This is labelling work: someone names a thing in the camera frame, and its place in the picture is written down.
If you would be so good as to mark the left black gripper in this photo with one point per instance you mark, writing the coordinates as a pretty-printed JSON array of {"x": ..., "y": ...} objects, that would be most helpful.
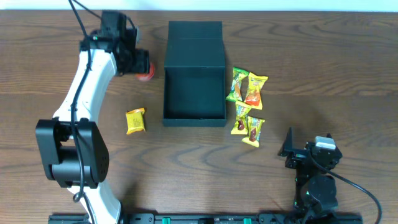
[{"x": 142, "y": 63}]

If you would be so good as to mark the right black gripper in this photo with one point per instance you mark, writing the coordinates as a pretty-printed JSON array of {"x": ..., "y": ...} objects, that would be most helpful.
[{"x": 296, "y": 156}]

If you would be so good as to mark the red chips can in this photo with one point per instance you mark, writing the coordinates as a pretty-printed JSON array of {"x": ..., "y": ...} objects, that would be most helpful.
[{"x": 143, "y": 77}]

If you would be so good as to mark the small yellow snack packet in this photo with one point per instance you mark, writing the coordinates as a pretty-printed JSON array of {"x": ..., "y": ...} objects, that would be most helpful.
[{"x": 135, "y": 120}]

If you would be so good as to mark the dark green box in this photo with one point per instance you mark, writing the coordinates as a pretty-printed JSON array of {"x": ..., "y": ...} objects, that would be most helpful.
[{"x": 195, "y": 67}]

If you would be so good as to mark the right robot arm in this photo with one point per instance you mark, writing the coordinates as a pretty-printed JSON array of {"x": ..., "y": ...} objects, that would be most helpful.
[{"x": 315, "y": 190}]

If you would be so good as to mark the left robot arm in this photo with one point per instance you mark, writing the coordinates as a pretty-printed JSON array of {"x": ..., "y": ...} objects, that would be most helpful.
[{"x": 72, "y": 150}]

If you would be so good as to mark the yellow brown snack packet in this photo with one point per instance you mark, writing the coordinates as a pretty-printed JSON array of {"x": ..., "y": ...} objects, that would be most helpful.
[{"x": 254, "y": 131}]

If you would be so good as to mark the yellow chocolate snack packet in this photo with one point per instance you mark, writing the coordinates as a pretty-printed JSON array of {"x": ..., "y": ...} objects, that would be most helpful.
[{"x": 241, "y": 126}]

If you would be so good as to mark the yellow orange snack packet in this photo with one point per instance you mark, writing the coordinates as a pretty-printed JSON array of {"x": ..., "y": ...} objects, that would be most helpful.
[{"x": 253, "y": 94}]

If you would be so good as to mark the green yellow snack packet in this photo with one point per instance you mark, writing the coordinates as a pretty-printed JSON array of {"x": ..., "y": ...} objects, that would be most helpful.
[{"x": 238, "y": 76}]

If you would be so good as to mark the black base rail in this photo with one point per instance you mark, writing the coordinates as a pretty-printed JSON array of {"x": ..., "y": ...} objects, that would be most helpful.
[{"x": 262, "y": 218}]

